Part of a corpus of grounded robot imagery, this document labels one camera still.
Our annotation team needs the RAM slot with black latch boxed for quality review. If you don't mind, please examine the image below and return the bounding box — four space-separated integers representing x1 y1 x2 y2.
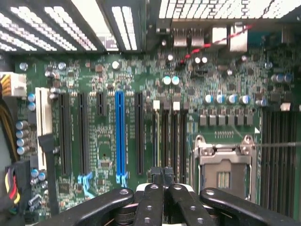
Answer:
161 102 171 169
180 102 189 185

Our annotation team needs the RAM slot with white latch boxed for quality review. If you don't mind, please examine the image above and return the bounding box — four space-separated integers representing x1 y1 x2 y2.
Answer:
171 101 181 184
151 100 161 170

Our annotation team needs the silver CPU socket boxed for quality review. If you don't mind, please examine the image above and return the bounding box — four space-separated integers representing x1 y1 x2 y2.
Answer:
192 134 258 203

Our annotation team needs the long black expansion slot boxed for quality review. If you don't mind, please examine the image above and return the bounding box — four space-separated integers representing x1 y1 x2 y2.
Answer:
78 92 91 176
58 93 72 176
135 92 145 176

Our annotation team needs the blue expansion slot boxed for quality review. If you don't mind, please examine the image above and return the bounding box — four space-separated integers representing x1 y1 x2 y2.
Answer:
114 91 129 185

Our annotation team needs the green motherboard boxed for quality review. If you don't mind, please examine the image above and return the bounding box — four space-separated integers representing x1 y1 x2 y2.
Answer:
14 21 301 222

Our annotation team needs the short black expansion slot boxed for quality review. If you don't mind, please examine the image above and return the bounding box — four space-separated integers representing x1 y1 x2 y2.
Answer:
96 91 107 117

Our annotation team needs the thin metal locking lever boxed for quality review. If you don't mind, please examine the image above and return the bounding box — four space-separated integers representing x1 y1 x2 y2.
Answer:
255 140 301 148

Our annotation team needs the white PCI expansion slot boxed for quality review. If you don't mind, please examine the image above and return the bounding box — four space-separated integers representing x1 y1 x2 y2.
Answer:
35 87 54 171

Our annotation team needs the silver rear port block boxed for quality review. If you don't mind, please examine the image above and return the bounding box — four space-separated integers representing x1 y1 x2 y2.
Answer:
173 28 188 47
191 28 205 47
230 23 248 53
212 27 228 49

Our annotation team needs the black rear port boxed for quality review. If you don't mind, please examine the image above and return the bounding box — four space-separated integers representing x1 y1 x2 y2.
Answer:
156 19 171 35

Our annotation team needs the white power connector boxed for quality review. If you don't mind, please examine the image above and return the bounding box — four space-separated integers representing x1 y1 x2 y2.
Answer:
0 72 27 97

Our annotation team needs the perforated metal case panel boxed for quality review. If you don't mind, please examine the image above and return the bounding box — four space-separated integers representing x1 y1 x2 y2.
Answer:
0 0 301 57

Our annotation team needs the black connector with coloured wires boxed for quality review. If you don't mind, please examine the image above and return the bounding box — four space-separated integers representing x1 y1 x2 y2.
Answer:
0 160 32 212

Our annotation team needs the red and black twisted wire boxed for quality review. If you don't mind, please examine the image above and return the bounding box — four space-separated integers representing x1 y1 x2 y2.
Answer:
180 23 256 65

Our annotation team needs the yellow and black wire bundle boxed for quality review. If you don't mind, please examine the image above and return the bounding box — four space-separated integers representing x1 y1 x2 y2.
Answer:
0 97 20 163

